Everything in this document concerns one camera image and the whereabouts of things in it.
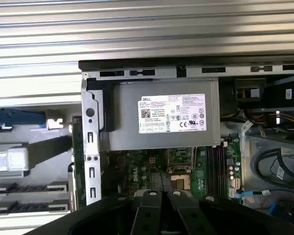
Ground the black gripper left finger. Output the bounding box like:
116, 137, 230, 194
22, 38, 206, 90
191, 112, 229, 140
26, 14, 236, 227
23, 189, 163, 235

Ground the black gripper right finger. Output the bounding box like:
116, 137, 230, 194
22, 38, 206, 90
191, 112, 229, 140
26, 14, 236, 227
166, 190, 294, 235

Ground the black RAM slot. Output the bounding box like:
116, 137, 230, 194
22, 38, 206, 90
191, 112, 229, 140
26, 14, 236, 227
221, 146, 228, 199
206, 146, 212, 199
211, 146, 217, 199
217, 146, 222, 199

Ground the CPU socket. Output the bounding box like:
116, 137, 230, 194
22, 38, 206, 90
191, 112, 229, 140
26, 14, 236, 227
170, 174, 192, 191

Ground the green motherboard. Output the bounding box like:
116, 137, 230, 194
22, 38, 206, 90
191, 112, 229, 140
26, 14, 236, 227
100, 133, 243, 205

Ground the metal socket cover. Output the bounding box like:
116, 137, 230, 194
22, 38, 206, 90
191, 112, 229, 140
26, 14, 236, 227
166, 147, 196, 172

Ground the green graphics card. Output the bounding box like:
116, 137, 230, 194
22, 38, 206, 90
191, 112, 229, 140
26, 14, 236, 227
69, 115, 86, 212

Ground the grey power supply unit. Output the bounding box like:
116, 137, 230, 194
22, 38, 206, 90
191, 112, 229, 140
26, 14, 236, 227
98, 78, 221, 152

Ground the black open PC case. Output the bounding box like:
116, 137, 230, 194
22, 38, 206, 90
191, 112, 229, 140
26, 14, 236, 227
77, 59, 294, 231

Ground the grey parts rack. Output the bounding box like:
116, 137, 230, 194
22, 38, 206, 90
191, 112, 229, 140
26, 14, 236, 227
0, 102, 78, 217

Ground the silver CPU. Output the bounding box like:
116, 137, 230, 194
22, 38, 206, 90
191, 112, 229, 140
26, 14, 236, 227
0, 148, 30, 172

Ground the hard disk in blue carrier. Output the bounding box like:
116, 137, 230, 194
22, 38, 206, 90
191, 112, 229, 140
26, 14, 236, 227
0, 107, 46, 130

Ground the blue flat data wire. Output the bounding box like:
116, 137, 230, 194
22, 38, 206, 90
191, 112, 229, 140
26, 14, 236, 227
236, 189, 268, 200

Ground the black looped cable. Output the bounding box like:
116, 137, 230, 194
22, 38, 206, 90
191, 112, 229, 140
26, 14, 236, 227
256, 148, 294, 188

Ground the yellow orange wire bundle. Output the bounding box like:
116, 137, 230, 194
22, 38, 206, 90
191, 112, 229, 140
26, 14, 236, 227
220, 109, 294, 130

